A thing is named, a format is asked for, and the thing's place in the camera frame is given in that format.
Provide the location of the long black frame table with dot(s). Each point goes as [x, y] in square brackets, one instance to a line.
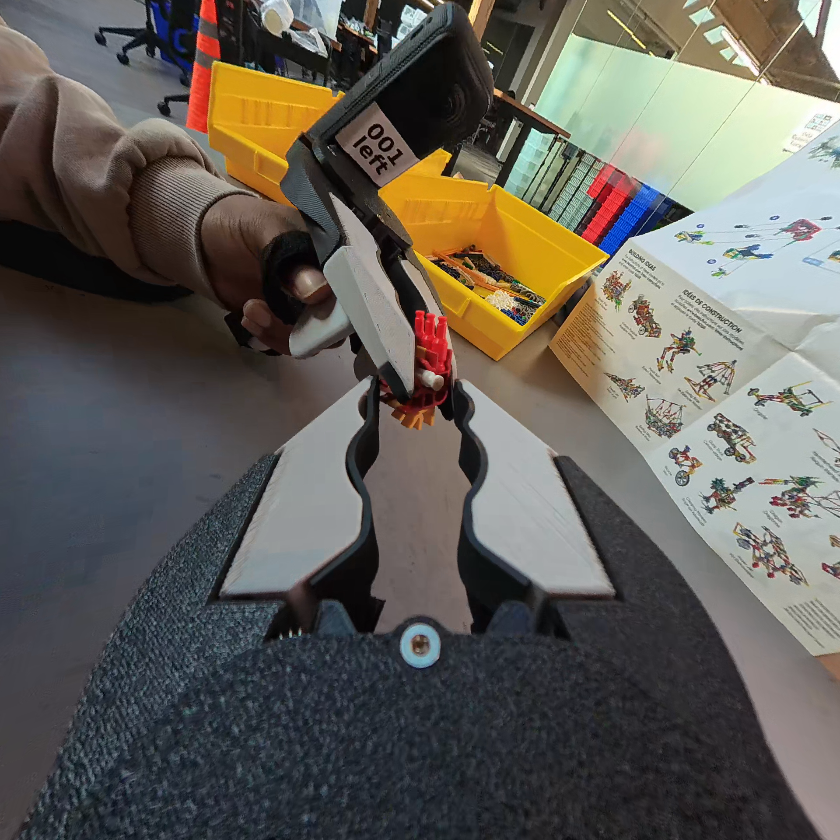
[531, 115]

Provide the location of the person's left hand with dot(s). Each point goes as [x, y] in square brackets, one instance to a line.
[236, 262]

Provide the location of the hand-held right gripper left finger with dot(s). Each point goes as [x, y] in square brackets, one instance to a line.
[295, 525]

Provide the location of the printed instruction sheet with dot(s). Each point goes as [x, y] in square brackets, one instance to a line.
[722, 394]

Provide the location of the thick wooden post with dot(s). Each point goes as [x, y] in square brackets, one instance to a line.
[482, 16]

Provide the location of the stack of clear crates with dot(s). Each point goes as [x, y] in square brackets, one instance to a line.
[551, 177]

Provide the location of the person's left forearm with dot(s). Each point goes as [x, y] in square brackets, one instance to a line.
[98, 170]

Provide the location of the black office chair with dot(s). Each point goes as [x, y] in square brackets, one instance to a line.
[128, 33]

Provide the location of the large yellow plastic bin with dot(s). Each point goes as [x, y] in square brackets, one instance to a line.
[525, 236]

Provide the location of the orange traffic cone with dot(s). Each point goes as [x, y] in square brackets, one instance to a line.
[205, 65]

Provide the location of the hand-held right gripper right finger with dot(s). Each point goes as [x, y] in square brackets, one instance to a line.
[538, 525]

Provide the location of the white plastic rod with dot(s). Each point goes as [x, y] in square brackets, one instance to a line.
[430, 379]

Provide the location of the pile of colourful toy pieces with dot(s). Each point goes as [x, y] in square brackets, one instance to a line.
[499, 282]

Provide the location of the small yellow plastic bin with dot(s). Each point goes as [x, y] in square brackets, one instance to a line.
[262, 111]

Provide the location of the stack of red crates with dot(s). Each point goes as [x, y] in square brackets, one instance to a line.
[607, 203]

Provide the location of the red and yellow connector stack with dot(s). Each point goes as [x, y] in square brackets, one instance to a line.
[433, 348]

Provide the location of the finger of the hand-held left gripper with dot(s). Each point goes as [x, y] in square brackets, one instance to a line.
[428, 289]
[374, 302]

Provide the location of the stack of blue crates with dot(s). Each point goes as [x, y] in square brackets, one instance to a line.
[640, 220]

